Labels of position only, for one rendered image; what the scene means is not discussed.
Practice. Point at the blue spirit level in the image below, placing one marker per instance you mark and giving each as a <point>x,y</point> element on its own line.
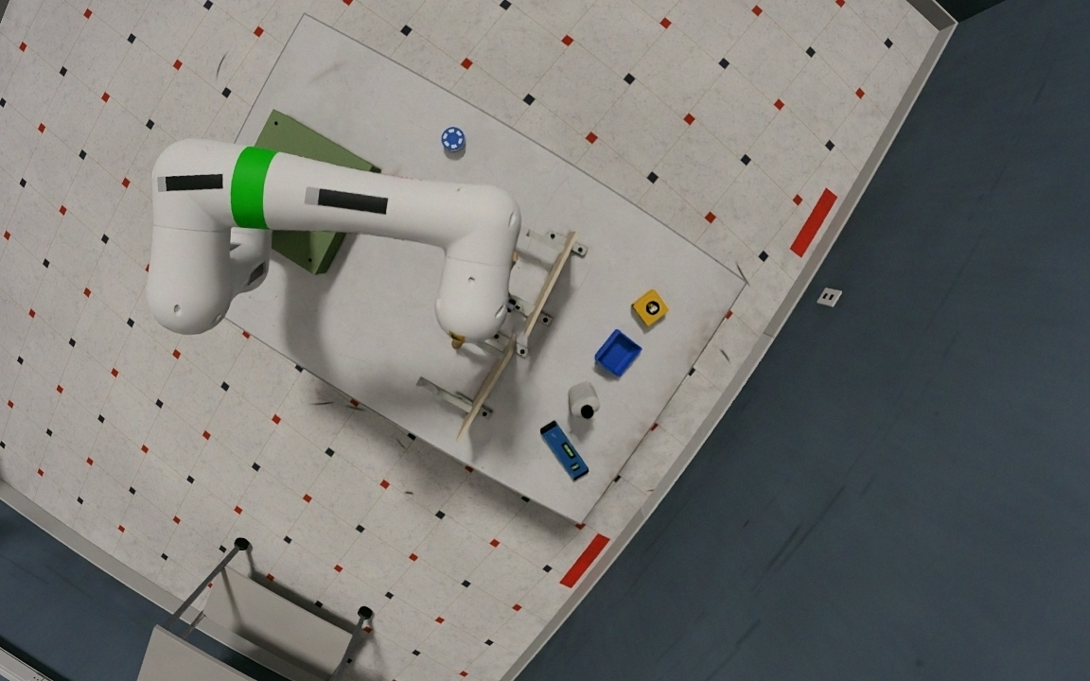
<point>563,449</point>

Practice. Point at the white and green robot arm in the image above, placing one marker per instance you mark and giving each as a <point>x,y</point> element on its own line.
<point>203,190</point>

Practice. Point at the blue plastic stacking bin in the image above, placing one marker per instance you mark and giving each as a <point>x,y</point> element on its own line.
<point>616,355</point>

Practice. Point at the white bottle with black cap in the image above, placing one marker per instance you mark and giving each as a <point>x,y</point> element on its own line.
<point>584,400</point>

